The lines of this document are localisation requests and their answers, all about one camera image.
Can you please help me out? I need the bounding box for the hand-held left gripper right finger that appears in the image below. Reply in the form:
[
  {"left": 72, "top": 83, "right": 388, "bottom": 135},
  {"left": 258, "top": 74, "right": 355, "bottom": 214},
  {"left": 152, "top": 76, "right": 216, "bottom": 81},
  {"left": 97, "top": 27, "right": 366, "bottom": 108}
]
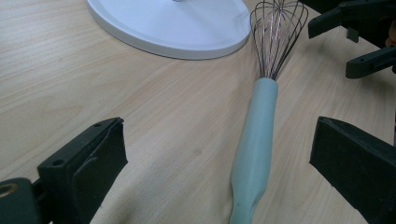
[{"left": 308, "top": 116, "right": 396, "bottom": 224}]

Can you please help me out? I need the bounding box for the whisk with light green handle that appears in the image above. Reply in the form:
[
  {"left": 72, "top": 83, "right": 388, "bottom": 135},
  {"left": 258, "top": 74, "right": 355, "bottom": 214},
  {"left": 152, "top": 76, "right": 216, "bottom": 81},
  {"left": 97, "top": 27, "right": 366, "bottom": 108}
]
[{"left": 229, "top": 0, "right": 310, "bottom": 224}]

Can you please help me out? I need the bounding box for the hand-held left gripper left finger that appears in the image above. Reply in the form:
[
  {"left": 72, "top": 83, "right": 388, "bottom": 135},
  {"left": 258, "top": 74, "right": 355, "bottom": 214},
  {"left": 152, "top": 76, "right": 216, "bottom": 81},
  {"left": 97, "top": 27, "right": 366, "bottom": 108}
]
[{"left": 36, "top": 117, "right": 129, "bottom": 224}]

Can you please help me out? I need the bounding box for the white round base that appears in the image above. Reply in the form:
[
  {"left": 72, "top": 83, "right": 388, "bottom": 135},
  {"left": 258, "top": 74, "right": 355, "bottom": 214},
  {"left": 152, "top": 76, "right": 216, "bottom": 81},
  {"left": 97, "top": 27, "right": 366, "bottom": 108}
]
[{"left": 86, "top": 0, "right": 252, "bottom": 61}]

